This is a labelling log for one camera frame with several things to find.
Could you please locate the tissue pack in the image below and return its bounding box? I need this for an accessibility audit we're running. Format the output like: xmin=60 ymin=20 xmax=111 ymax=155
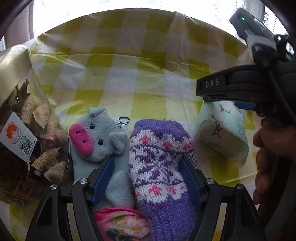
xmin=196 ymin=101 xmax=249 ymax=167

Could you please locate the purple knitted mitten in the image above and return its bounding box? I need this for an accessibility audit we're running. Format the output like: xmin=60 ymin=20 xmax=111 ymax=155
xmin=128 ymin=119 xmax=199 ymax=240

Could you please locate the green checkered plastic tablecloth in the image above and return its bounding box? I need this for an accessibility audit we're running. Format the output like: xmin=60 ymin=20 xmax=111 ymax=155
xmin=0 ymin=9 xmax=262 ymax=241

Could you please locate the grey plush pig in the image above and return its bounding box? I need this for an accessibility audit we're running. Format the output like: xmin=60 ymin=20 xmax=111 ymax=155
xmin=69 ymin=108 xmax=135 ymax=210

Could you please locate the glass jar with metal lid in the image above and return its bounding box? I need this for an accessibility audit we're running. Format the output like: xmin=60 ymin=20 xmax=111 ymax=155
xmin=1 ymin=45 xmax=69 ymax=207

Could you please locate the pink curtain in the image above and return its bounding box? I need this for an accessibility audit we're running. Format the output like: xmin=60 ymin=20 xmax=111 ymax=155
xmin=1 ymin=1 xmax=34 ymax=48

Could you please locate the right hand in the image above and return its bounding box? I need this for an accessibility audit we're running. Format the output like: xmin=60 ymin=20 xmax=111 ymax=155
xmin=253 ymin=118 xmax=295 ymax=205

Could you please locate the pink floral pouch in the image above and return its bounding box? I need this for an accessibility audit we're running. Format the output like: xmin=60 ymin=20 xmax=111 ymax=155
xmin=94 ymin=206 xmax=150 ymax=240

